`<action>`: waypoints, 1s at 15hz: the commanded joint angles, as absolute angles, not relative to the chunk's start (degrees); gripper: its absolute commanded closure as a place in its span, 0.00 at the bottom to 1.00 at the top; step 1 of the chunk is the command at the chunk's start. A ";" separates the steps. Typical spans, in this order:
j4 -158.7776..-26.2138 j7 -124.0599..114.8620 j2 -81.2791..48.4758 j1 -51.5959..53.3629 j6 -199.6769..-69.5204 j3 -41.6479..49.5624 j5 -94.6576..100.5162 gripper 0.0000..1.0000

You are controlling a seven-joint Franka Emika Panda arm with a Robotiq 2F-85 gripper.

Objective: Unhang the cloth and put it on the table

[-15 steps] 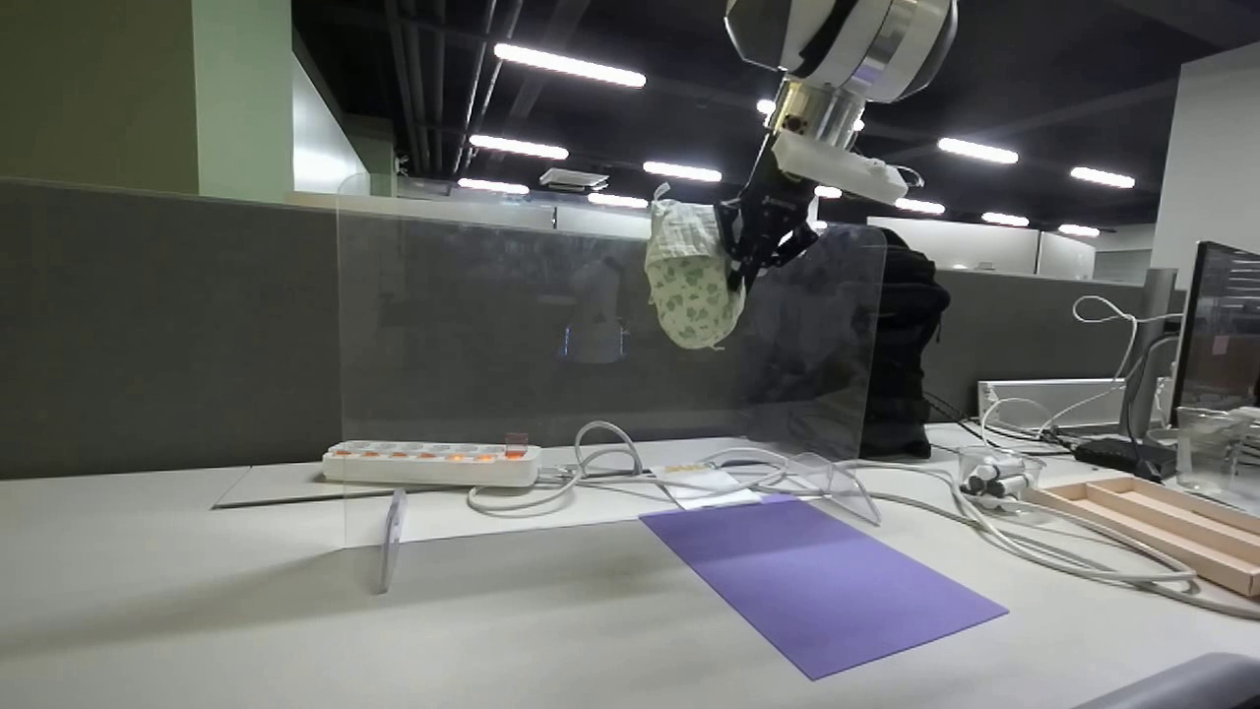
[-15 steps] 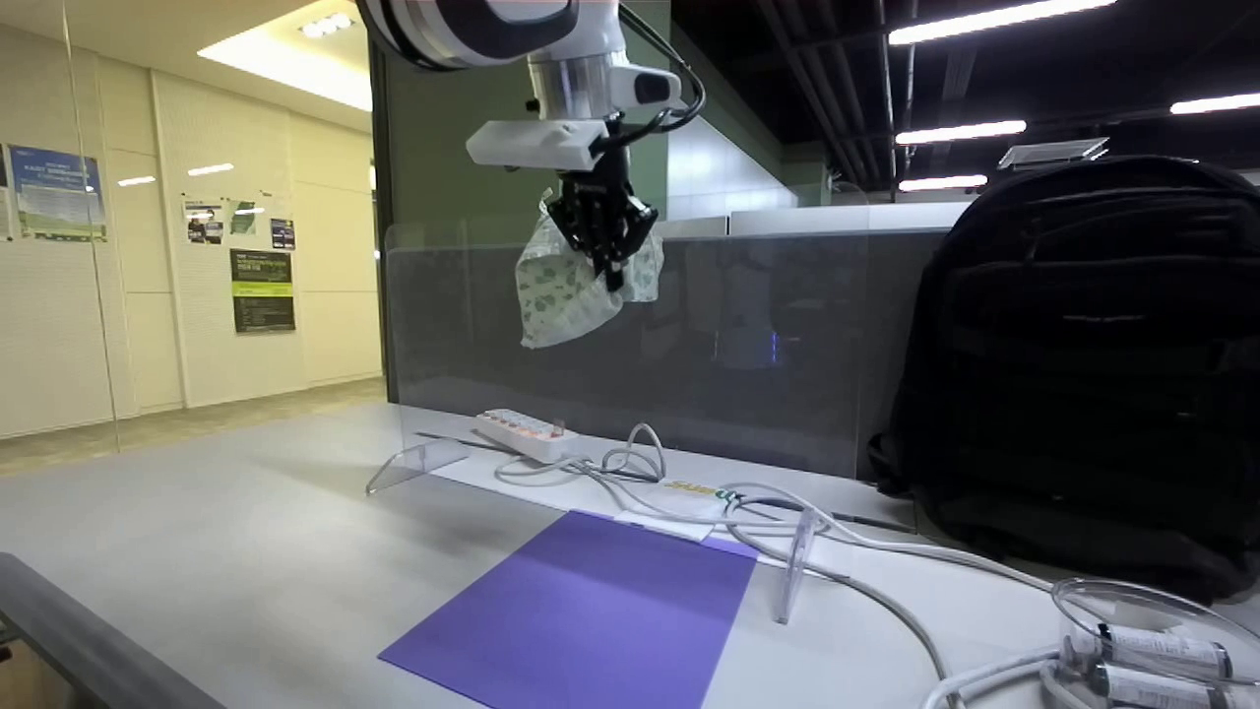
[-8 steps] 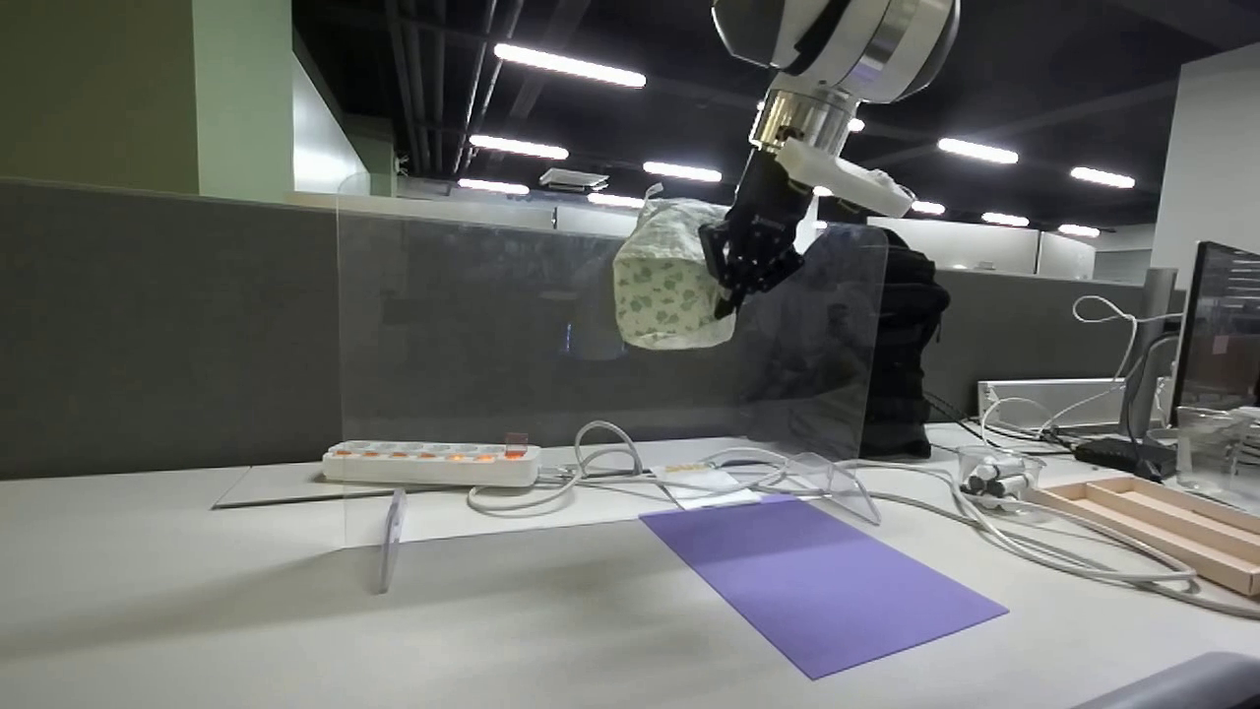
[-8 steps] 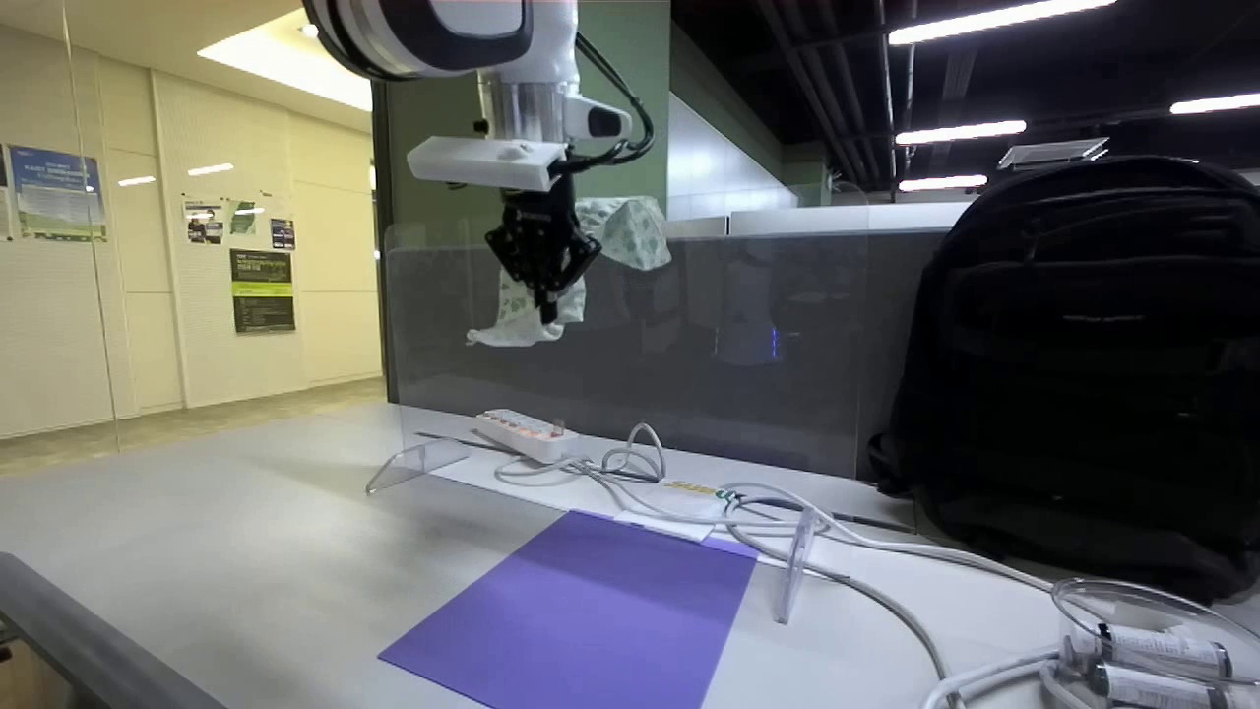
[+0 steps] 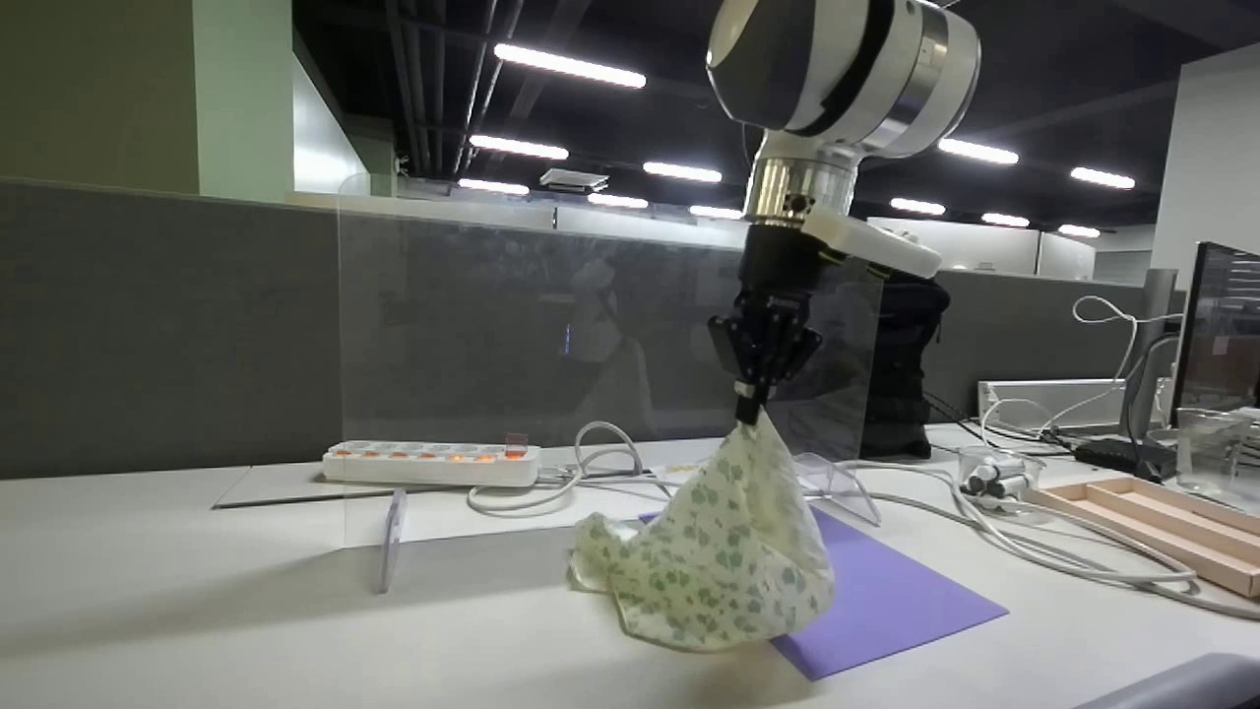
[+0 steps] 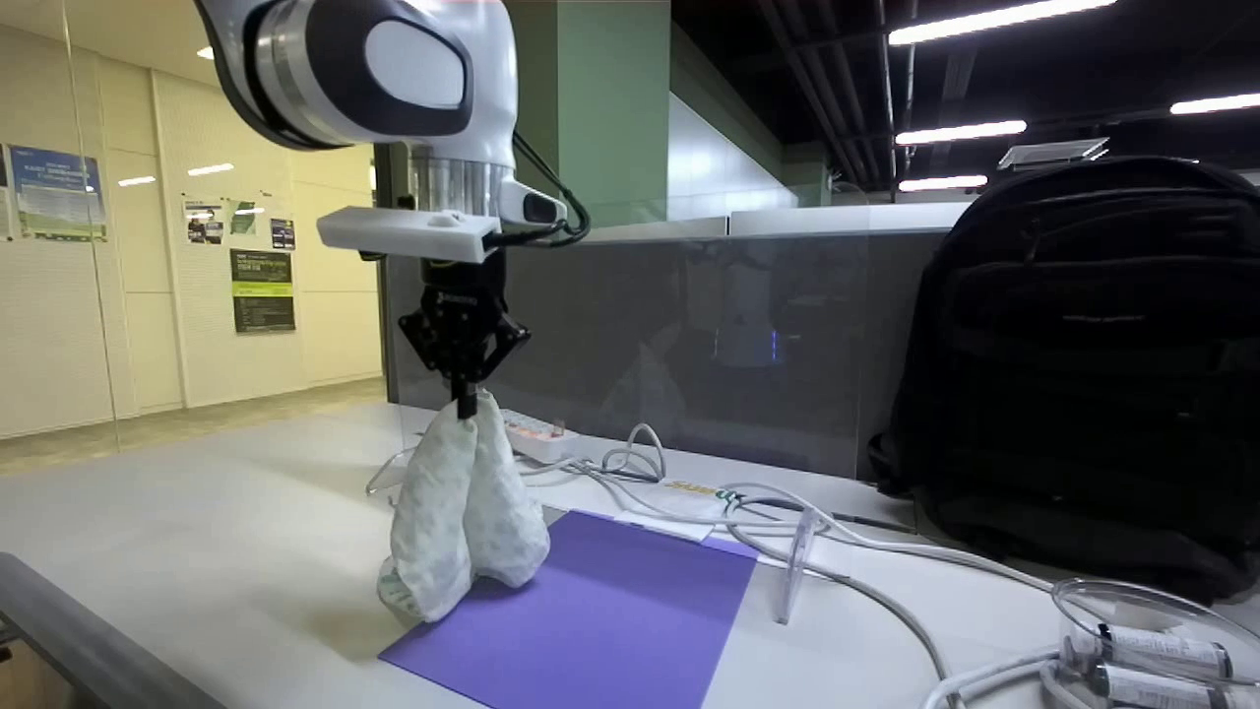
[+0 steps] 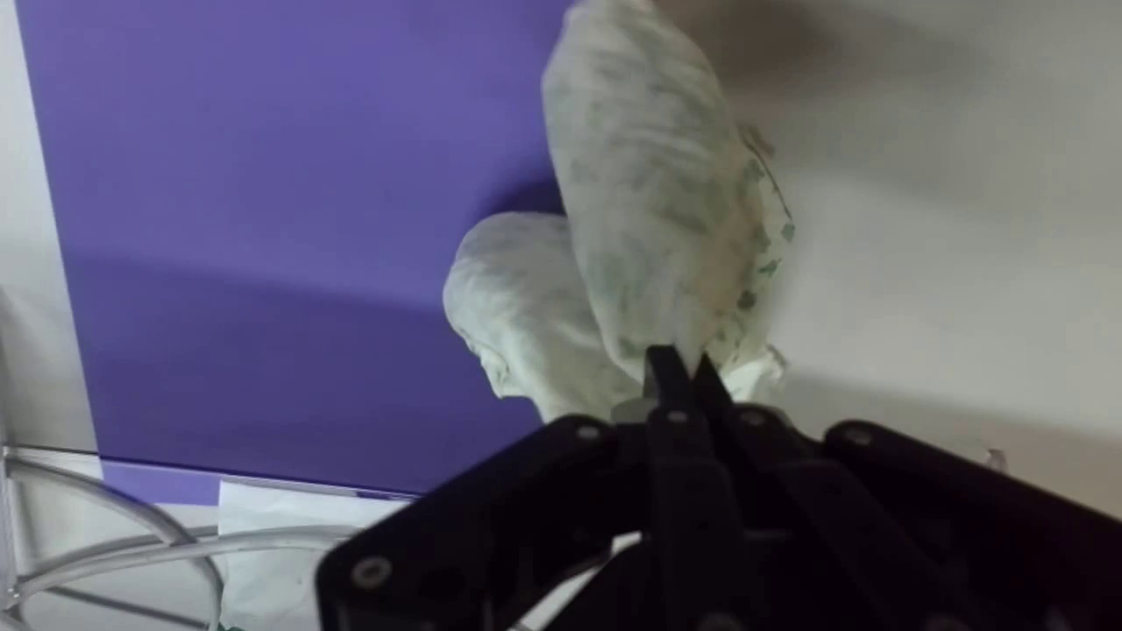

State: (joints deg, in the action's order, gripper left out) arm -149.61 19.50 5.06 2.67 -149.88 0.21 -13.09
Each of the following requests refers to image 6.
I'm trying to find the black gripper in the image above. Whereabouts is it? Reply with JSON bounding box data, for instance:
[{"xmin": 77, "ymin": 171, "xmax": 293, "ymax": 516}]
[{"xmin": 396, "ymin": 249, "xmax": 536, "ymax": 427}]

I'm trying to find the white green patterned cloth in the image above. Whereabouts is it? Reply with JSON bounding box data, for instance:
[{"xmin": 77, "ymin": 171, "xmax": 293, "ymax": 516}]
[{"xmin": 375, "ymin": 387, "xmax": 557, "ymax": 630}]

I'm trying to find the white power strip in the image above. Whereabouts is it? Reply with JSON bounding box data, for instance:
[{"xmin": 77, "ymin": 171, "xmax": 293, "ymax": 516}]
[{"xmin": 501, "ymin": 407, "xmax": 582, "ymax": 473}]

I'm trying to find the purple mat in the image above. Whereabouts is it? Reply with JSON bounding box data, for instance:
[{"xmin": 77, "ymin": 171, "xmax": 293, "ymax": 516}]
[{"xmin": 379, "ymin": 507, "xmax": 763, "ymax": 709}]

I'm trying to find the gray partition panel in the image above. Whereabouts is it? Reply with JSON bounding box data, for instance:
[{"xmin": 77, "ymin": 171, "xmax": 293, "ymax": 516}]
[{"xmin": 379, "ymin": 197, "xmax": 974, "ymax": 480}]

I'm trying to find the gray object behind backpack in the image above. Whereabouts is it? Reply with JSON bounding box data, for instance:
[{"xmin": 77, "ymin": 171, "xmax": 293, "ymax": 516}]
[{"xmin": 991, "ymin": 134, "xmax": 1116, "ymax": 178}]

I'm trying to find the black backpack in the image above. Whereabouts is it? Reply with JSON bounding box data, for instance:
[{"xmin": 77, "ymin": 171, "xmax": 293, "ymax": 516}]
[{"xmin": 858, "ymin": 148, "xmax": 1260, "ymax": 608}]

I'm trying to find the long ceiling light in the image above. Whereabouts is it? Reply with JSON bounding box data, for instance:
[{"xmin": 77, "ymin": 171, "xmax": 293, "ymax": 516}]
[{"xmin": 886, "ymin": 0, "xmax": 1121, "ymax": 52}]

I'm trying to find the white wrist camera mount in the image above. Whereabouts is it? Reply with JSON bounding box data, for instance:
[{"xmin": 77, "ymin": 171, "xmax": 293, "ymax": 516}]
[{"xmin": 317, "ymin": 178, "xmax": 574, "ymax": 266}]

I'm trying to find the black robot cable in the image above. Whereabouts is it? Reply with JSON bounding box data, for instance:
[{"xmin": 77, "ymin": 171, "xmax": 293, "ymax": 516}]
[{"xmin": 510, "ymin": 129, "xmax": 595, "ymax": 253}]

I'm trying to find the looped white cable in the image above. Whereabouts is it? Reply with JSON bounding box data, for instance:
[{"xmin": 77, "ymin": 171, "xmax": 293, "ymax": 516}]
[{"xmin": 524, "ymin": 416, "xmax": 675, "ymax": 491}]

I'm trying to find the dark green wall sign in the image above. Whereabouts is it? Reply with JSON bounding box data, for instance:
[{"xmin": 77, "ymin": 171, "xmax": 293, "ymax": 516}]
[{"xmin": 229, "ymin": 243, "xmax": 300, "ymax": 297}]

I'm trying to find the small photo wall poster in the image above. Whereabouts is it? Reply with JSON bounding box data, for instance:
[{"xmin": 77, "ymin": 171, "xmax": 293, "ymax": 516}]
[{"xmin": 182, "ymin": 197, "xmax": 229, "ymax": 249}]

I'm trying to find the blue wall poster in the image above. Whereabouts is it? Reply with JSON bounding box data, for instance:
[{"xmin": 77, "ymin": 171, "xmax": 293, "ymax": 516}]
[{"xmin": 4, "ymin": 143, "xmax": 111, "ymax": 243}]

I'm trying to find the long white cable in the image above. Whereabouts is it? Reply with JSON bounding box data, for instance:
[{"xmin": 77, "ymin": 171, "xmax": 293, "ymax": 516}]
[{"xmin": 712, "ymin": 480, "xmax": 952, "ymax": 687}]

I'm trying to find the thin curved white cable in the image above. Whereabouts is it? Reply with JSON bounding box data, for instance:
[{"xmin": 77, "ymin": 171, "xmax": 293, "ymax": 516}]
[{"xmin": 917, "ymin": 572, "xmax": 1260, "ymax": 709}]

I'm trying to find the white cable connector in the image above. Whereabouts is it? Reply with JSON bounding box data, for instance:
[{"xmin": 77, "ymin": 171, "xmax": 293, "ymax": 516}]
[
  {"xmin": 1058, "ymin": 618, "xmax": 1241, "ymax": 687},
  {"xmin": 1083, "ymin": 663, "xmax": 1237, "ymax": 709}
]

